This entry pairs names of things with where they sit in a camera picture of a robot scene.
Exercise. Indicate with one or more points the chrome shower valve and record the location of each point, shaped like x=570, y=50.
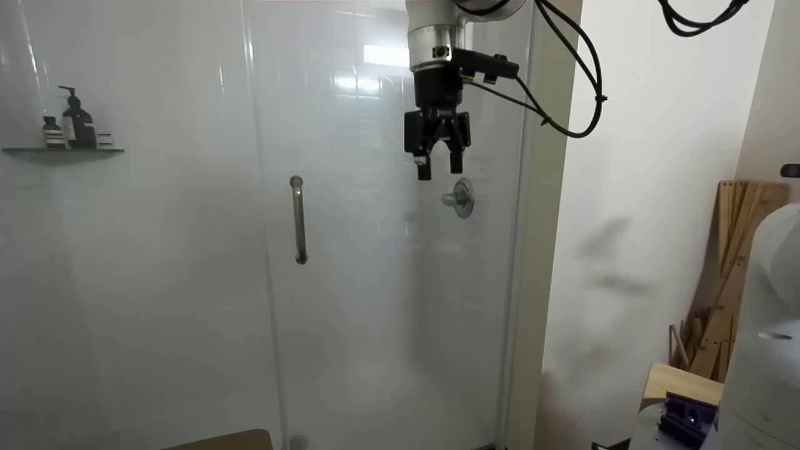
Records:
x=461, y=199

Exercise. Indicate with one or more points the small dark-lidded jar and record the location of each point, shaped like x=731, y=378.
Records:
x=52, y=135

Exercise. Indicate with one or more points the brown armchair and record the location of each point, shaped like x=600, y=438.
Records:
x=226, y=442

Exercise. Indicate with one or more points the dark shower shelf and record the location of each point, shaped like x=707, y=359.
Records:
x=62, y=154

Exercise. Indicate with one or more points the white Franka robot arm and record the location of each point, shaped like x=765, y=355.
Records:
x=770, y=333

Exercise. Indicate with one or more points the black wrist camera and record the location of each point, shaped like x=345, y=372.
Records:
x=490, y=65

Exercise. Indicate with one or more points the black device edge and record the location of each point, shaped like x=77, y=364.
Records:
x=790, y=172

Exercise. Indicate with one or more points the purple plastic part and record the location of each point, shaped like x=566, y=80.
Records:
x=688, y=415

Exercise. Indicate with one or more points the fixed glass shower panel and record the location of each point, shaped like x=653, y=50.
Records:
x=150, y=292

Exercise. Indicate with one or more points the glass shower door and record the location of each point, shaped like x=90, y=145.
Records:
x=390, y=315

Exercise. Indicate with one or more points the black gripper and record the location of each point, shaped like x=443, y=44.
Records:
x=437, y=92

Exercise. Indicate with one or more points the leaning wooden planks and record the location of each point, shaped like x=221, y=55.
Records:
x=738, y=252

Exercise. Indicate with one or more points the small low white jar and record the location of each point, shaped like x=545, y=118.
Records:
x=103, y=140

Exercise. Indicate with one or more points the black pump bottle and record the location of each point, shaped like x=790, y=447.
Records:
x=77, y=125

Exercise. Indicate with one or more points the light wooden block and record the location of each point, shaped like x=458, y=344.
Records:
x=682, y=384

